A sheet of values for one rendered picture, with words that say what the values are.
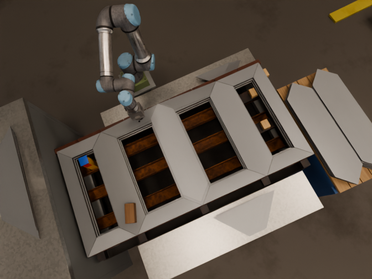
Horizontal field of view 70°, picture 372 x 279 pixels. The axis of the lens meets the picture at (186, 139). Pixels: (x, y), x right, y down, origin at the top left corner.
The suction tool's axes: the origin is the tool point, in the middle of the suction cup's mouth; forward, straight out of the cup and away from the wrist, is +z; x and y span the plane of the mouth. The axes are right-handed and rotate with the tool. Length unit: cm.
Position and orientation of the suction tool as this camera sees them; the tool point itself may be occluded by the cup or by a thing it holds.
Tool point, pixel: (140, 117)
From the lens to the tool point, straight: 177.9
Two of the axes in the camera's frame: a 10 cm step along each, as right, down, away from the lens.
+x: -2.5, -9.2, 3.0
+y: 9.6, -2.8, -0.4
